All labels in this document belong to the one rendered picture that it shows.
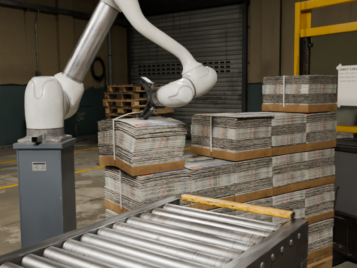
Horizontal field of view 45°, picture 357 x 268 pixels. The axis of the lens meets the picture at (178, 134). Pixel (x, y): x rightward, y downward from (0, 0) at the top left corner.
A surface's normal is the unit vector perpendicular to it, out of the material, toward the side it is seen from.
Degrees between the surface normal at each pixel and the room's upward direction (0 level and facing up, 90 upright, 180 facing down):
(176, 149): 98
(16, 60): 90
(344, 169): 90
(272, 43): 90
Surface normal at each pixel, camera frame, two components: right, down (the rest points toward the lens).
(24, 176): -0.05, 0.11
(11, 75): 0.81, 0.05
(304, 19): -0.82, 0.07
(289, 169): 0.58, 0.07
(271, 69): -0.58, 0.09
